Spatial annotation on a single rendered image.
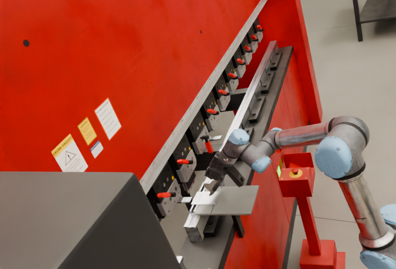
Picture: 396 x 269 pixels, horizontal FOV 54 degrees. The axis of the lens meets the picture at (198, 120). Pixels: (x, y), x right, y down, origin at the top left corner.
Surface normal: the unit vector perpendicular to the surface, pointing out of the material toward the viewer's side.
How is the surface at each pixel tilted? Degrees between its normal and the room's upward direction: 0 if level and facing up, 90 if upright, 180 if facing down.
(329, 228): 0
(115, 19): 90
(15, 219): 0
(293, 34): 90
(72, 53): 90
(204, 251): 0
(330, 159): 83
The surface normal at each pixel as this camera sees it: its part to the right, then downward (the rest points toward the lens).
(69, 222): -0.31, -0.84
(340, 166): -0.70, 0.41
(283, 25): -0.32, 0.53
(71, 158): 0.89, -0.11
